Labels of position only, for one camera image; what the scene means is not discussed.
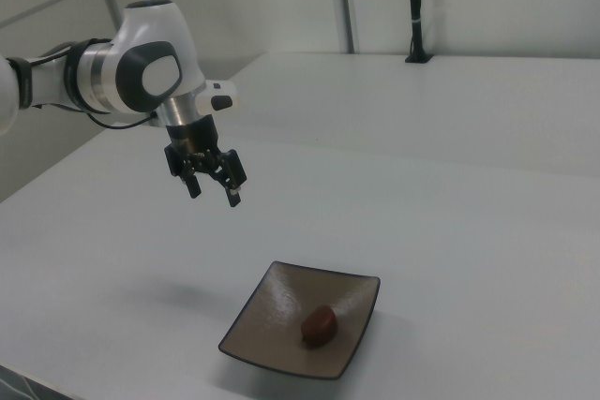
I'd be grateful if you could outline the black strap on arm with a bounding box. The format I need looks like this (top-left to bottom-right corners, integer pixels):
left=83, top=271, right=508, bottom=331
left=6, top=56, right=35, bottom=111

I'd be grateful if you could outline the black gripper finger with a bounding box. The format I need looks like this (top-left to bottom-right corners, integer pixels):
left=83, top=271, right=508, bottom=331
left=202, top=148, right=248, bottom=209
left=163, top=143, right=203, bottom=200

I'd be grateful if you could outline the square brown ceramic plate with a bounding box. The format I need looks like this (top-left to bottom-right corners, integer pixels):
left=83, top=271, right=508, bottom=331
left=217, top=259, right=382, bottom=381

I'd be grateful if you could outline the small brown round food item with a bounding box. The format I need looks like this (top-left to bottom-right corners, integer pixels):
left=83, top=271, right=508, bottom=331
left=299, top=304, right=339, bottom=350

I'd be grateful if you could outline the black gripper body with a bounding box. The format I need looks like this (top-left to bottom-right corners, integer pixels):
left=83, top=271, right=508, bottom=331
left=166, top=117, right=222, bottom=156

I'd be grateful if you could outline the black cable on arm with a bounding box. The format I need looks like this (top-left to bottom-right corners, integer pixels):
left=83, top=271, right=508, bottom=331
left=26, top=37, right=159, bottom=131

